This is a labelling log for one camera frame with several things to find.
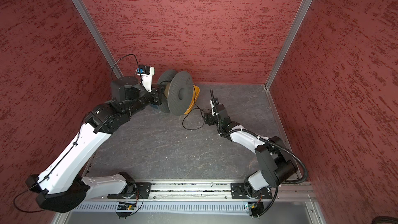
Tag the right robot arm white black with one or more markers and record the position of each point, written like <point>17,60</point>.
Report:
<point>276,165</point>

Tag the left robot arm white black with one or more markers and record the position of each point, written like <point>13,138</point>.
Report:
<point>59,188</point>

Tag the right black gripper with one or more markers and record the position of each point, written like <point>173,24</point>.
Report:
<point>209,118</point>

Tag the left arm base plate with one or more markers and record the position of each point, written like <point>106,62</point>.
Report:
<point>143,189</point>

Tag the white vented cable duct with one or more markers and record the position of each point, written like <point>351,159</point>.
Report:
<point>228,208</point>

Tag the aluminium front rail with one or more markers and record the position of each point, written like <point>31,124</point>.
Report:
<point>218,191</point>

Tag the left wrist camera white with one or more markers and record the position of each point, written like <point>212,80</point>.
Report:
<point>146,73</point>

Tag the teal plastic bin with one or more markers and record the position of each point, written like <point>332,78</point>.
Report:
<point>154,106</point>

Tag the right aluminium corner post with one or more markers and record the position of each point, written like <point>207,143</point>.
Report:
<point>297,21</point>

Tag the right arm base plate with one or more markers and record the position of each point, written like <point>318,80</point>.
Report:
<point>238,190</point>

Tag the yellow plastic bin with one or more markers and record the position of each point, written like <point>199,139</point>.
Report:
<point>196,92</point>

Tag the grey cable spool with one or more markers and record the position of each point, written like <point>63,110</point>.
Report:
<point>178,93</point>

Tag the aluminium corner post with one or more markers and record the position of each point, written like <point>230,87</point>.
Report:
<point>297,21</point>
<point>85,15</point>

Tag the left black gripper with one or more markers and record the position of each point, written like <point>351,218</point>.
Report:
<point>157,96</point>

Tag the left aluminium corner post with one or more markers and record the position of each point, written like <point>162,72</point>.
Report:
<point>85,15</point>

